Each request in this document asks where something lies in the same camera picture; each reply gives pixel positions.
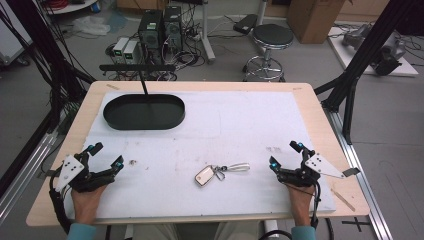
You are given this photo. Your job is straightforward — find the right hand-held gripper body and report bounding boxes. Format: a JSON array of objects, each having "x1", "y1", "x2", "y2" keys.
[{"x1": 277, "y1": 149, "x2": 362, "y2": 189}]

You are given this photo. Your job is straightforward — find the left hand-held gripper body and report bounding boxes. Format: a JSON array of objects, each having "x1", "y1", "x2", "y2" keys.
[{"x1": 53, "y1": 151, "x2": 117, "y2": 194}]

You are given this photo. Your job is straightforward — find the person's right hand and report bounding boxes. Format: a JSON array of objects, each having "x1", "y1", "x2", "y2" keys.
[{"x1": 287, "y1": 183, "x2": 317, "y2": 228}]

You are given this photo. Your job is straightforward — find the person's left hand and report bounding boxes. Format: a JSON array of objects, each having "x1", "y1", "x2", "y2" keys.
[{"x1": 70, "y1": 184, "x2": 108, "y2": 226}]

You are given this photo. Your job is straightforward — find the thin wooden stick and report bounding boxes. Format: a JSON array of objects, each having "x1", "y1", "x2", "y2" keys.
[{"x1": 330, "y1": 188, "x2": 357, "y2": 213}]

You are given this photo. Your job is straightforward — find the black oval tray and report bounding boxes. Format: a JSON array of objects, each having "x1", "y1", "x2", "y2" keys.
[{"x1": 102, "y1": 93, "x2": 186, "y2": 131}]

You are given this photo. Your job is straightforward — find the white foam mat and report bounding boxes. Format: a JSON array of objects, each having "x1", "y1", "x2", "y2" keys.
[{"x1": 63, "y1": 90, "x2": 337, "y2": 221}]

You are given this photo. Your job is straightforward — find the black T-shaped stand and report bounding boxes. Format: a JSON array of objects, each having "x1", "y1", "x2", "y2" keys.
[{"x1": 99, "y1": 63, "x2": 177, "y2": 97}]

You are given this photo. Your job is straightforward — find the small white power unit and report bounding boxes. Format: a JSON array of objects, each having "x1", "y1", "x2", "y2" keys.
[
  {"x1": 112, "y1": 36, "x2": 130, "y2": 64},
  {"x1": 123, "y1": 40, "x2": 140, "y2": 65}
]

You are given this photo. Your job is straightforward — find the black round stool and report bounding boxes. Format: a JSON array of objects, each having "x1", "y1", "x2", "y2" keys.
[{"x1": 242, "y1": 23, "x2": 296, "y2": 83}]

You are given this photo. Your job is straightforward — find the white floor board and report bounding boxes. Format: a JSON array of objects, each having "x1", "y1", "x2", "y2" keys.
[{"x1": 327, "y1": 25, "x2": 420, "y2": 78}]

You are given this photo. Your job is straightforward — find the clear plastic bag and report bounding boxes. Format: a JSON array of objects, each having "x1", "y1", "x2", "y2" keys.
[{"x1": 72, "y1": 15, "x2": 112, "y2": 37}]

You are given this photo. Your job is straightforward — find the brown cardboard box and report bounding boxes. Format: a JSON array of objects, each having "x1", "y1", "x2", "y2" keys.
[{"x1": 287, "y1": 0, "x2": 348, "y2": 45}]

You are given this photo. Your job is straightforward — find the black computer tower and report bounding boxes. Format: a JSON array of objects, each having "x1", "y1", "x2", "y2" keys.
[
  {"x1": 163, "y1": 5, "x2": 184, "y2": 54},
  {"x1": 137, "y1": 9, "x2": 165, "y2": 64}
]

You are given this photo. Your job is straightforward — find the grey robot device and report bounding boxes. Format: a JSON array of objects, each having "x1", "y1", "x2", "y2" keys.
[{"x1": 341, "y1": 23, "x2": 408, "y2": 77}]

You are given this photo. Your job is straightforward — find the black flat box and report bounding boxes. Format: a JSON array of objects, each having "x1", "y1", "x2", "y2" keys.
[{"x1": 232, "y1": 13, "x2": 259, "y2": 36}]

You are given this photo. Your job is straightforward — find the grey desk leg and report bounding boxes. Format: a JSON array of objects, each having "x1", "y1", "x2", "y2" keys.
[{"x1": 199, "y1": 0, "x2": 217, "y2": 65}]

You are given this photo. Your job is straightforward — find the right hand-held gripper black cable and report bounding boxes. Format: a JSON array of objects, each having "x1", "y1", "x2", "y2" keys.
[{"x1": 283, "y1": 181, "x2": 335, "y2": 240}]

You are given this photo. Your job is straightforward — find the hand-held gripper black cable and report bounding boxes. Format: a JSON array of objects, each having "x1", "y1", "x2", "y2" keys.
[
  {"x1": 48, "y1": 168, "x2": 73, "y2": 235},
  {"x1": 283, "y1": 181, "x2": 335, "y2": 240}
]

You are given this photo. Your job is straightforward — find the left hand-held gripper black cable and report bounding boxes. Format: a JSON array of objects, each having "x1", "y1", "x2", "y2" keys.
[{"x1": 48, "y1": 168, "x2": 73, "y2": 235}]

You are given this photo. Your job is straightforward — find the aluminium floor rail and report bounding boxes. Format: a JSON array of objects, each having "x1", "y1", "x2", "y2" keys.
[
  {"x1": 0, "y1": 111, "x2": 73, "y2": 228},
  {"x1": 321, "y1": 103, "x2": 395, "y2": 240}
]

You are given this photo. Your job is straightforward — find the white car key with strap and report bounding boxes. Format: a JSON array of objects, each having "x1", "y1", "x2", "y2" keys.
[{"x1": 194, "y1": 162, "x2": 251, "y2": 188}]

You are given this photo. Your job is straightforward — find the black metal frame post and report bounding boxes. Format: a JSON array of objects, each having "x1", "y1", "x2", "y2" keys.
[
  {"x1": 313, "y1": 0, "x2": 424, "y2": 145},
  {"x1": 0, "y1": 0, "x2": 96, "y2": 134}
]

